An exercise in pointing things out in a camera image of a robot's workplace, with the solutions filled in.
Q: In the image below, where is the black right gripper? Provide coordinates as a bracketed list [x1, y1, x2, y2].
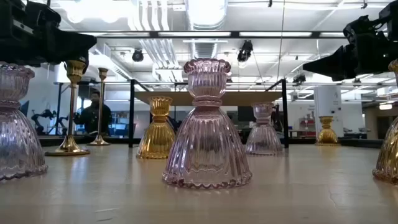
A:
[303, 0, 398, 82]

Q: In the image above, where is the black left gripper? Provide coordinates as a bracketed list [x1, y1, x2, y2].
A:
[0, 0, 97, 75]

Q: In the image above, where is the amber glass candle holder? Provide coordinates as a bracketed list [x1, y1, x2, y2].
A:
[315, 115, 340, 147]
[372, 58, 398, 185]
[136, 95, 177, 160]

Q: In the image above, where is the tall brass candlestick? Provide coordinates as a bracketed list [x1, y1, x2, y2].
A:
[88, 67, 111, 147]
[45, 59, 91, 157]

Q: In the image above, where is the pink glass candle holder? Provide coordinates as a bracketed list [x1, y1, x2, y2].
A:
[0, 61, 49, 182]
[161, 57, 253, 190]
[245, 101, 284, 156]

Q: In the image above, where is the black ceiling spotlight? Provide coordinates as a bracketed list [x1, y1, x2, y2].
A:
[292, 73, 307, 85]
[131, 49, 145, 63]
[236, 39, 254, 63]

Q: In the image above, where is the white cylindrical pillar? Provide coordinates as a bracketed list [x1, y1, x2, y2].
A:
[313, 85, 345, 138]

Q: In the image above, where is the person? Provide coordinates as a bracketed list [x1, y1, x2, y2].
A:
[73, 89, 113, 135]

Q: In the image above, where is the wooden shelf with black legs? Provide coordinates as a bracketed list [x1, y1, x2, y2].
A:
[128, 78, 290, 149]

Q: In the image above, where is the black monitor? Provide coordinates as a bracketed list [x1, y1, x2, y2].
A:
[238, 105, 256, 123]

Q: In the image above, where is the black metal table frame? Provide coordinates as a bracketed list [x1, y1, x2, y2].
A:
[39, 135, 385, 149]

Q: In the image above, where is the black overhead frame beam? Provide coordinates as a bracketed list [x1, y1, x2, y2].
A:
[58, 30, 398, 39]

